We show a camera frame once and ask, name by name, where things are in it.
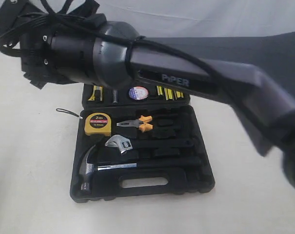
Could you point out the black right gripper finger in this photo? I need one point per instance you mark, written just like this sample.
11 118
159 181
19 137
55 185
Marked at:
87 13

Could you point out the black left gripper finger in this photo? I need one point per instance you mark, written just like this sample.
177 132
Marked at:
37 78

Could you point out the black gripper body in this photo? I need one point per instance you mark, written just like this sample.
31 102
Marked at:
39 59

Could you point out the yellow utility knife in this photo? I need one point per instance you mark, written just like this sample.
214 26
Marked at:
97 94

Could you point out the yellow tape measure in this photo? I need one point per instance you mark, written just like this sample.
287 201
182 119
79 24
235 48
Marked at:
98 123

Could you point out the black electrical tape roll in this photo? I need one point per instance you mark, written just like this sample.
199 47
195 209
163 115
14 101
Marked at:
138 93

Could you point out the orange black pliers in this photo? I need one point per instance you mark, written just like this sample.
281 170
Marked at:
143 123

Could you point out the black plastic tool case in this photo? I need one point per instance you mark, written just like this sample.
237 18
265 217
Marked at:
108 185

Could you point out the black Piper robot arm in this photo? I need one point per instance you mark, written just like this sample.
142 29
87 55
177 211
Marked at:
253 75

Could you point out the clear tester screwdriver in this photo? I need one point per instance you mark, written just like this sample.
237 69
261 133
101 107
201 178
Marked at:
115 96

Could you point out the left yellow black screwdriver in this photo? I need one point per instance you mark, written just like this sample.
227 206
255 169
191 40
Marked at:
159 91

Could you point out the yellow black screwdriver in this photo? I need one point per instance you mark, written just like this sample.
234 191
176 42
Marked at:
178 94
168 94
159 91

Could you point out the steel claw hammer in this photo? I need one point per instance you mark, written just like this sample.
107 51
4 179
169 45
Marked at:
86 169

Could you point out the middle yellow black screwdriver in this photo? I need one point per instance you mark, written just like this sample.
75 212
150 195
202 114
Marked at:
168 94

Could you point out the right yellow black screwdriver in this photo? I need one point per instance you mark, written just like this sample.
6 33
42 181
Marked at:
178 94

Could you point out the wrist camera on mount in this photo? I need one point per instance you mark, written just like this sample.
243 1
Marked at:
15 12

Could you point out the adjustable wrench black handle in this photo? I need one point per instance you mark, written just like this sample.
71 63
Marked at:
125 144

